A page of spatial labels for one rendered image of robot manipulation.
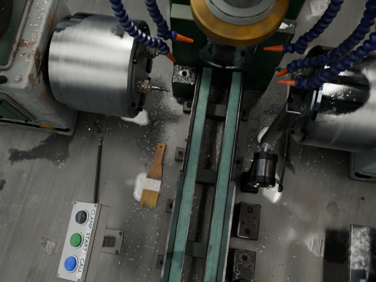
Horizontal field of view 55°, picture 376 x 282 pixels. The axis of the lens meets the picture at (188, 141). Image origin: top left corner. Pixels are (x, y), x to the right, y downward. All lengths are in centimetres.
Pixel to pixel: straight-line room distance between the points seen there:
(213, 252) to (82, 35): 62
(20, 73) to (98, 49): 18
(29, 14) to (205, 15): 45
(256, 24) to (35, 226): 85
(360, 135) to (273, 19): 37
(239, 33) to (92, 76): 36
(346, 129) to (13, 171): 95
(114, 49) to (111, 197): 47
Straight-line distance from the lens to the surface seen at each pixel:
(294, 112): 71
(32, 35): 93
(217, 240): 98
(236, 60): 102
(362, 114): 89
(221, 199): 98
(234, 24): 67
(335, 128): 89
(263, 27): 68
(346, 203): 120
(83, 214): 85
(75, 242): 86
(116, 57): 85
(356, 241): 107
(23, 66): 90
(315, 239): 116
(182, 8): 92
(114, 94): 86
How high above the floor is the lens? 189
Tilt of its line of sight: 75 degrees down
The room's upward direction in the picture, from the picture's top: straight up
